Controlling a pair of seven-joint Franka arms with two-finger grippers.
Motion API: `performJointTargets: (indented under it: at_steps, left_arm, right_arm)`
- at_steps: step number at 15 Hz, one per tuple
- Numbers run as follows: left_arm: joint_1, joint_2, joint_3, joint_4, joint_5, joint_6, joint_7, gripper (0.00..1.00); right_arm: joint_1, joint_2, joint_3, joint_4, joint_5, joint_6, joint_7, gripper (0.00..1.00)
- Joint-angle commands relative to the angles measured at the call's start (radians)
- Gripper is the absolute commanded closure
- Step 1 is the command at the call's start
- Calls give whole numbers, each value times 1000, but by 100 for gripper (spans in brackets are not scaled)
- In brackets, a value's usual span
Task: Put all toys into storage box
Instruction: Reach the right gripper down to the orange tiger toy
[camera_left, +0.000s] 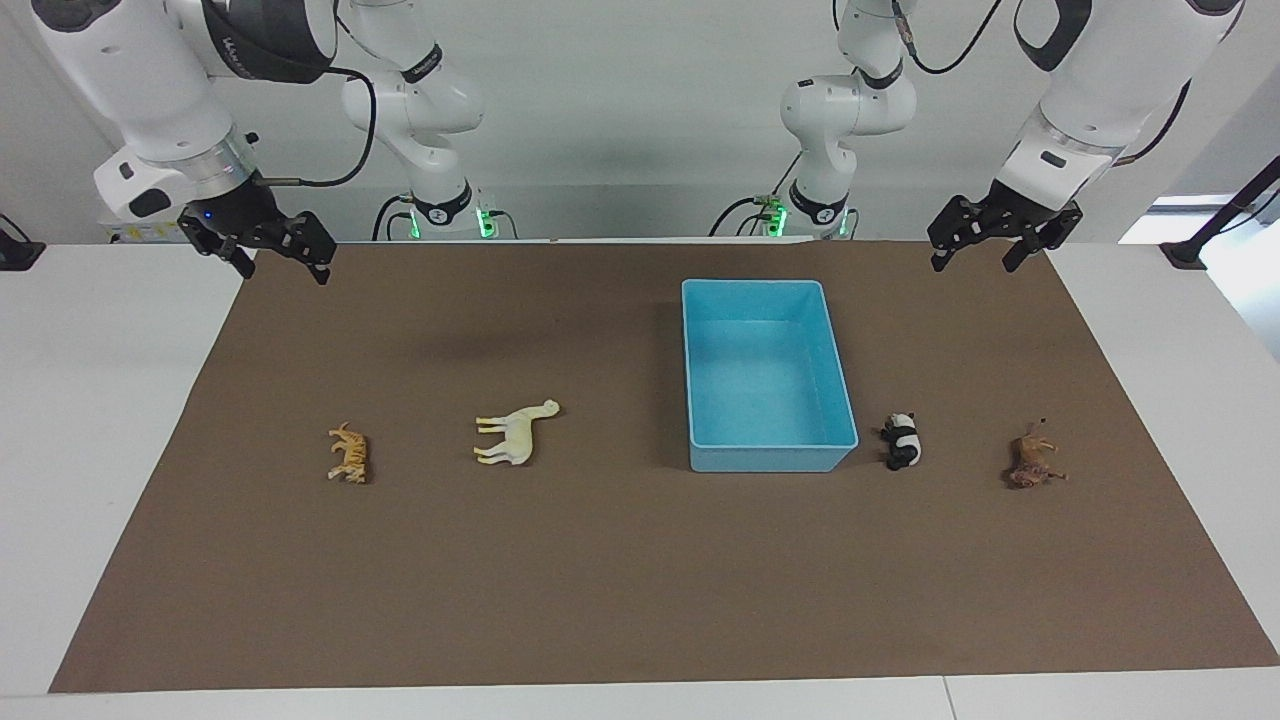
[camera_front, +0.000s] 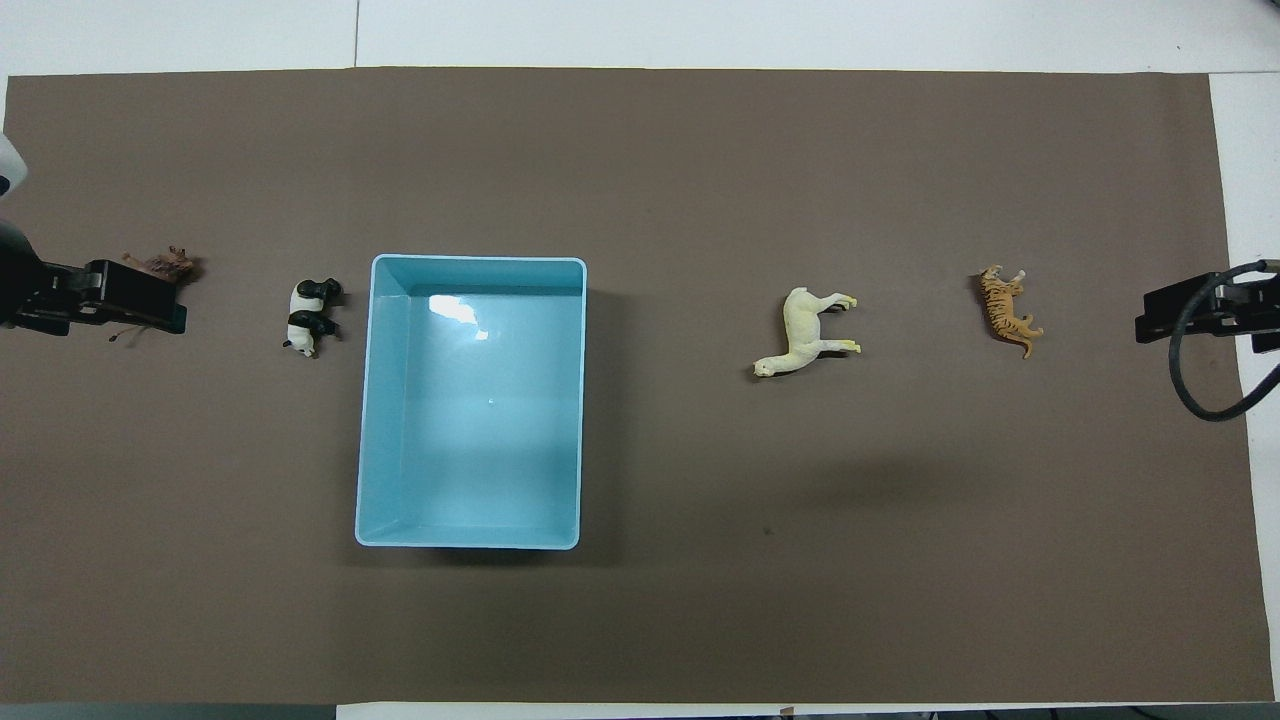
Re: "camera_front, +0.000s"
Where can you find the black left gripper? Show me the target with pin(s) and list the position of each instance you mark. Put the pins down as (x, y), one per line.
(40, 295)

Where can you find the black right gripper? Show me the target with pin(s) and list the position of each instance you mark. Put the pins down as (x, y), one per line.
(1250, 305)

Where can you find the brown lion toy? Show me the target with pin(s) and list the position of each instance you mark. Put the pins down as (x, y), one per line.
(172, 265)

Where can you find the orange striped tiger toy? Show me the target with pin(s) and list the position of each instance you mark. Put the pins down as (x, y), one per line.
(1003, 308)

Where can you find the black and white panda toy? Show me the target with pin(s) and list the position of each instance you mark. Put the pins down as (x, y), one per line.
(305, 325)

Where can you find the cream llama toy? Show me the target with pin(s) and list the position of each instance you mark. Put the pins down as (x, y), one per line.
(800, 335)

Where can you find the light blue storage box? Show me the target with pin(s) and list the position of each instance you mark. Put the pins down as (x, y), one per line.
(470, 420)

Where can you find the brown table mat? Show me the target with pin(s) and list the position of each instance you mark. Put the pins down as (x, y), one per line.
(700, 600)

